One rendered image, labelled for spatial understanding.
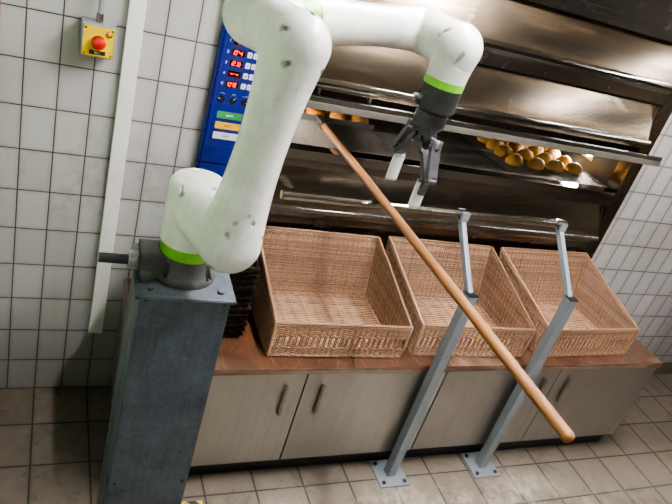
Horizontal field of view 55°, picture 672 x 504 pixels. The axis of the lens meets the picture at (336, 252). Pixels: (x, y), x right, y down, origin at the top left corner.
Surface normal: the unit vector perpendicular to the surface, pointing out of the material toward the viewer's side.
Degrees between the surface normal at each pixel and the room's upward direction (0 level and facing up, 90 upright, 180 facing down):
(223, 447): 90
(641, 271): 90
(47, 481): 0
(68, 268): 90
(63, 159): 90
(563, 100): 70
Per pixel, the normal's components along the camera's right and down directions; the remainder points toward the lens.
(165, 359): 0.29, 0.54
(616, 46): 0.40, 0.22
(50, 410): 0.28, -0.84
